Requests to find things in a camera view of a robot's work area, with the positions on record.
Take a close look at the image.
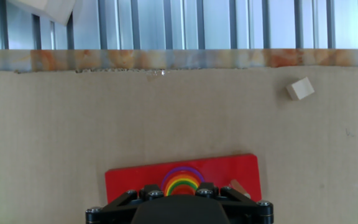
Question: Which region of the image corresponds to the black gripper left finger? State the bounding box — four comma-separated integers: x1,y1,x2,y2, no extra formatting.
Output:
85,183,167,224

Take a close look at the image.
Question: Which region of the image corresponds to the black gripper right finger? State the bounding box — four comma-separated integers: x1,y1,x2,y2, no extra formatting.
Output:
195,182,275,224

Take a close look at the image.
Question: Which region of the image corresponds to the small red Hanoi ring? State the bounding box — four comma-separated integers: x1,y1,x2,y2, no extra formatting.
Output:
169,184,198,197

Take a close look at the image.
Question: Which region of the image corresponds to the red Hanoi base with pegs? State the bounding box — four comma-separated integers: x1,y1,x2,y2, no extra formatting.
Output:
104,153,263,206

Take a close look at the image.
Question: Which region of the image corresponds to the brown cardboard sheet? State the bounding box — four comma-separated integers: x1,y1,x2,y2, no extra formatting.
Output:
0,65,358,224

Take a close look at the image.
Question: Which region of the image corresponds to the small wooden cube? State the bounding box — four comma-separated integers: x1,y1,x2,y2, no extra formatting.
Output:
285,77,316,101

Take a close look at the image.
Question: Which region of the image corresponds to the green Hanoi ring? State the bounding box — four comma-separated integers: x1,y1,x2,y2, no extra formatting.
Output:
167,180,198,197

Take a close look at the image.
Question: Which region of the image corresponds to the yellow Hanoi ring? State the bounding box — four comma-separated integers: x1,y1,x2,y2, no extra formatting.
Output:
165,177,200,195

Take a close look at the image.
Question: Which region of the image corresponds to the large red Hanoi ring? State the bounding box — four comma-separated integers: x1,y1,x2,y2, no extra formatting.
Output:
162,170,203,192

